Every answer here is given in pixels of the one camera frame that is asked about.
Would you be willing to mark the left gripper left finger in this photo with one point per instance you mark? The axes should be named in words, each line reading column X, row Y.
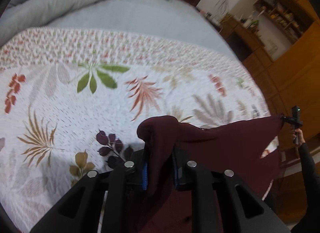
column 126, row 191

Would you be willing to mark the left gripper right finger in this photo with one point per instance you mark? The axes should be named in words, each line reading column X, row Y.
column 193, row 177

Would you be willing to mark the maroon pants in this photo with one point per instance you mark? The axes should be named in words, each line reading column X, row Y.
column 238, row 146

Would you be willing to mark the right hand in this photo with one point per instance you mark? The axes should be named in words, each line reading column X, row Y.
column 298, row 137

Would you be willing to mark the floral white bedspread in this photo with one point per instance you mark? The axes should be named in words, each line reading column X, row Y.
column 60, row 87

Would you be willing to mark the light blue bed sheet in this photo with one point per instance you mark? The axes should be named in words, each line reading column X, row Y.
column 171, row 19

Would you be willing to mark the wooden wardrobe wall unit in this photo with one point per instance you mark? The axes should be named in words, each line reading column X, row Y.
column 278, row 42

